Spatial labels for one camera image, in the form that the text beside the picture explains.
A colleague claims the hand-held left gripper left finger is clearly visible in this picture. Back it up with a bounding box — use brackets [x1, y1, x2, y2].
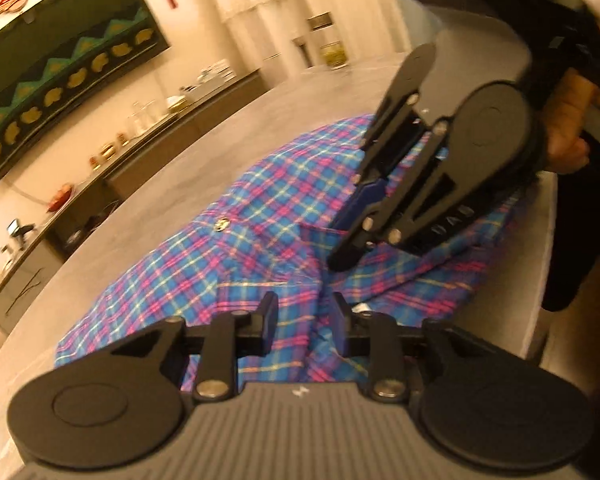
[109, 291, 280, 402]

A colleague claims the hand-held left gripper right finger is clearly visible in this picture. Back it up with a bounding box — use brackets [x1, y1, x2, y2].
[330, 291, 487, 402]

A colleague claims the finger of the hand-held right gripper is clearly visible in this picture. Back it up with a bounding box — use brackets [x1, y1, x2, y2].
[326, 119, 487, 272]
[335, 42, 438, 233]

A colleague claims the blue pink plaid shirt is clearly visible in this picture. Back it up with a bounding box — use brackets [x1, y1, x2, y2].
[55, 112, 524, 398]

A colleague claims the person's right hand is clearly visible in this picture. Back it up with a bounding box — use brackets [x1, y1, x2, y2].
[549, 66, 600, 175]

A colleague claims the person's dark clothing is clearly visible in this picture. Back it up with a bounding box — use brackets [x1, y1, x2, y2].
[540, 10, 600, 313]

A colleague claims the yellow green glass jar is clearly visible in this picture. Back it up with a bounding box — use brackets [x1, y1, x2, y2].
[319, 39, 352, 72]

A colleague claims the long low wooden cabinet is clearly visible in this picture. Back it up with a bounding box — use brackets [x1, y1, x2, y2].
[0, 67, 274, 332]

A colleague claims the stack of books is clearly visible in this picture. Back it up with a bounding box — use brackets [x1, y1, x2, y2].
[196, 59, 237, 87]

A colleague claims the cream curtain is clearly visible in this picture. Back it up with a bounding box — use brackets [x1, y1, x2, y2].
[195, 0, 412, 82]

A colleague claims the clear glass pitcher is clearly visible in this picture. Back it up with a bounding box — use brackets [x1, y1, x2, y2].
[126, 99, 162, 137]

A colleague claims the red item on plate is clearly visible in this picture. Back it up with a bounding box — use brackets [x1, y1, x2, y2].
[46, 181, 77, 209]

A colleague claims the small dark picture frame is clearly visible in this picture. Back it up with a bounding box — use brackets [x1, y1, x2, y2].
[306, 11, 334, 32]

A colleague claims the dark wall-mounted television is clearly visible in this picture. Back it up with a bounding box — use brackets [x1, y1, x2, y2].
[0, 0, 173, 189]

